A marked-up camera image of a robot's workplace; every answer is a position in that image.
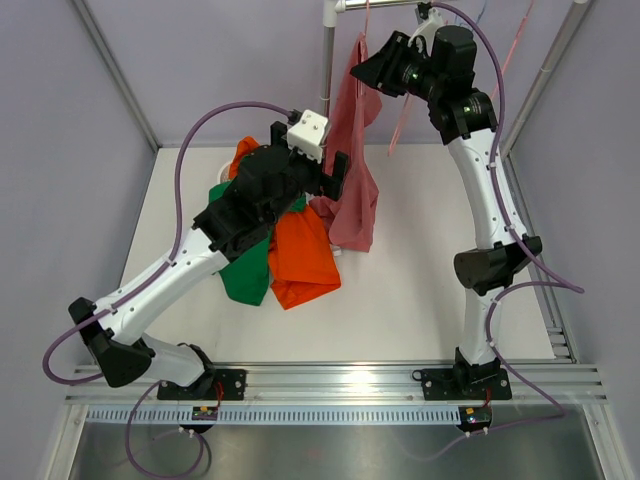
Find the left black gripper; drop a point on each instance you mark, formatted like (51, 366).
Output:
(330, 186)

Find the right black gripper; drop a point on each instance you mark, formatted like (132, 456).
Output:
(380, 70)

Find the pink t shirt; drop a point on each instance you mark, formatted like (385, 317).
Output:
(350, 221)

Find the light blue hanger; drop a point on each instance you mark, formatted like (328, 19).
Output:
(475, 10)

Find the orange t shirt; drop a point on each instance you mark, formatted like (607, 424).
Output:
(324, 276)

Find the green t shirt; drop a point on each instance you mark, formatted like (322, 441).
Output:
(277, 260)

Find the pink hanger of beige shirt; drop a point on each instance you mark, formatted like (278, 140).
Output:
(517, 37)

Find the pink hanger of green shirt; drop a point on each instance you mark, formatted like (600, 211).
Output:
(402, 121)

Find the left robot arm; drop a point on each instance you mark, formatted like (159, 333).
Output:
(268, 182)

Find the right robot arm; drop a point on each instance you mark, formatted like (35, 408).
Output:
(439, 69)

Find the metal clothes rack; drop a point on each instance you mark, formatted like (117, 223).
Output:
(571, 23)

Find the white perforated plastic basket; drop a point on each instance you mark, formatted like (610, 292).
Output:
(224, 176)

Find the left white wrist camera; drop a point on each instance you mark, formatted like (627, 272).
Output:
(309, 134)

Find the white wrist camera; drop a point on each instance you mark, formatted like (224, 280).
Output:
(309, 134)
(429, 21)

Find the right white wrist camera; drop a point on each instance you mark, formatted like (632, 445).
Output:
(429, 21)

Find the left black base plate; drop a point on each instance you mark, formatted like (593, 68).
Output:
(229, 382)

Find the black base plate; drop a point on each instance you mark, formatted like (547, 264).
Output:
(229, 382)
(438, 384)

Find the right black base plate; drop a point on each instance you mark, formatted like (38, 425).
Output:
(438, 384)

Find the white slotted cable duct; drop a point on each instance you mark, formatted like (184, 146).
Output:
(236, 414)

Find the aluminium mounting rail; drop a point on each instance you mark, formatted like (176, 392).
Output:
(360, 383)

